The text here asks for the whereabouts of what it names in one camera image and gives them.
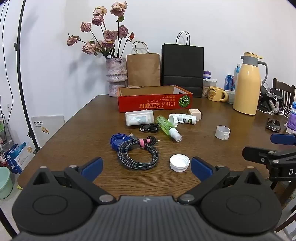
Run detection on purple plastic packet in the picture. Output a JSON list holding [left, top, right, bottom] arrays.
[[286, 108, 296, 134]]

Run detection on dark wooden chair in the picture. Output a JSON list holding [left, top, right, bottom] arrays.
[[271, 78, 296, 110]]

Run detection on black paper bag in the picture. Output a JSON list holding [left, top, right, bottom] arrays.
[[161, 31, 205, 98]]

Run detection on black stand leg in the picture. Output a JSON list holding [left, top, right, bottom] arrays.
[[0, 204, 18, 240]]

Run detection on blue drink can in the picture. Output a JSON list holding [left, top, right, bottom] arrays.
[[223, 74, 235, 91]]

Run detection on white plastic ring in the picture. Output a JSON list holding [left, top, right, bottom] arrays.
[[215, 125, 231, 141]]

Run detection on black light stand pole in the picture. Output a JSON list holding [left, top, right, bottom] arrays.
[[13, 0, 41, 155]]

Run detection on black hanging cables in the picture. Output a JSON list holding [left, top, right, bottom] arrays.
[[0, 0, 15, 100]]

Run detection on purple mottled ceramic vase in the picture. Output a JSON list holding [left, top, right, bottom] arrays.
[[106, 57, 128, 97]]

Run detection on wire storage rack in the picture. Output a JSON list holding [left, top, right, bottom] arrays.
[[0, 112, 13, 151]]

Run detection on yellow thermos jug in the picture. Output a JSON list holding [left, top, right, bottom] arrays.
[[232, 52, 268, 116]]

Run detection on white cables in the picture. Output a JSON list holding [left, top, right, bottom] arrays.
[[261, 87, 294, 116]]

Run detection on brown paper bag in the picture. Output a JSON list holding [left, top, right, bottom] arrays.
[[126, 41, 161, 88]]

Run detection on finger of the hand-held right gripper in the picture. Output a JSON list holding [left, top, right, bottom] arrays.
[[242, 146, 296, 168], [270, 133, 296, 146]]

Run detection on white spray bottle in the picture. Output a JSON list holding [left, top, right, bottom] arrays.
[[169, 113, 198, 125]]

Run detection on white ribbed bottle cap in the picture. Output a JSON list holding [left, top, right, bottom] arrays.
[[169, 154, 190, 173], [168, 115, 179, 128]]

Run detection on clear jar of oats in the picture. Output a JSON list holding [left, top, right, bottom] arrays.
[[202, 78, 218, 97]]

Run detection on white board with label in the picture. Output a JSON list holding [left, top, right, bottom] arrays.
[[31, 115, 66, 149]]

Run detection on yellow bear mug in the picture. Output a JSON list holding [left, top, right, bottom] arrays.
[[207, 86, 229, 103]]

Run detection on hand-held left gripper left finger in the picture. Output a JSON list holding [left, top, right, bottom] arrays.
[[30, 157, 116, 205]]

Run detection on green spray bottle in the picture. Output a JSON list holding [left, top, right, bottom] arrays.
[[155, 115, 183, 142]]

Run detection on black clamp device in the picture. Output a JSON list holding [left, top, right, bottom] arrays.
[[258, 86, 283, 113]]

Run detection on red cardboard box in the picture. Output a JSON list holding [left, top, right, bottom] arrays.
[[117, 85, 193, 113]]

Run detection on grey cup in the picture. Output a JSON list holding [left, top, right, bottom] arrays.
[[225, 90, 236, 104]]

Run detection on braided cable with pink tie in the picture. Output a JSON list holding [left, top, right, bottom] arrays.
[[117, 133, 160, 171]]

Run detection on black smartphone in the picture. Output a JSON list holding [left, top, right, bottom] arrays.
[[266, 117, 282, 133]]

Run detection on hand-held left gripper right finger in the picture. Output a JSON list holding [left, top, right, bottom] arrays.
[[178, 156, 266, 206]]

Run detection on white plastic storage box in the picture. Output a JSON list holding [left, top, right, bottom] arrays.
[[125, 110, 154, 126]]

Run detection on blue and white packets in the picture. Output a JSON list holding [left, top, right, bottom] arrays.
[[4, 141, 35, 174]]

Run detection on blue plastic lid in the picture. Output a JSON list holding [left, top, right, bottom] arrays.
[[110, 133, 130, 151]]

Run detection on dried pink roses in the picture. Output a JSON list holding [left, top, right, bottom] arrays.
[[67, 1, 135, 59]]

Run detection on beige power plug adapter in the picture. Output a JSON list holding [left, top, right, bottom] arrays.
[[187, 108, 203, 121]]

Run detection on clear bottle with blue cap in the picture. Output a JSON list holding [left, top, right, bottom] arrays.
[[233, 63, 241, 91]]

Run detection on green plastic bucket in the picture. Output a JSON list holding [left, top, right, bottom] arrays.
[[0, 166, 14, 199]]

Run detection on short black cable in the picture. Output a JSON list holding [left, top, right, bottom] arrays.
[[139, 123, 161, 134]]

